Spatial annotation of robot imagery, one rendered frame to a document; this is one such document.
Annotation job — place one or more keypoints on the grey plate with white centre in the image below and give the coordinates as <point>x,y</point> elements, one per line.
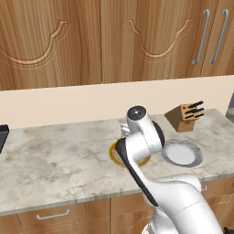
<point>181,154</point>

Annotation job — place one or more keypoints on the black hob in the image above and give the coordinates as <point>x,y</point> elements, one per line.
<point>3,135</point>

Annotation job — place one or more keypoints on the dark grey appliance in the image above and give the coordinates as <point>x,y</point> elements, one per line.
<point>230,106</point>

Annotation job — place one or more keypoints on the brown plate with yellow rim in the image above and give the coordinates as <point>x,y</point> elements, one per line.
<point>115,154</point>

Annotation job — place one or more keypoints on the wooden knife block with knives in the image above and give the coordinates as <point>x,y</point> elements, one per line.
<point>179,117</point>

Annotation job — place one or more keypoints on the wooden drawer front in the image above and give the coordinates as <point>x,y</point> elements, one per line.
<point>76,219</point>
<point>221,186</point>

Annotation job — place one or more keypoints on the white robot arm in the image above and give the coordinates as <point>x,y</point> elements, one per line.
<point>179,201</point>

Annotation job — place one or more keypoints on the wooden base cupboard door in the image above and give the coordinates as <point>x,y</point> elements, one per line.
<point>128,213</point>

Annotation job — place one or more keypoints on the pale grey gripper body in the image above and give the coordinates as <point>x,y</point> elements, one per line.
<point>125,131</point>

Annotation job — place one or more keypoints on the wooden wall cupboard door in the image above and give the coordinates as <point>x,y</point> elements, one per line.
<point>152,36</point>
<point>45,39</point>
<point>227,45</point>

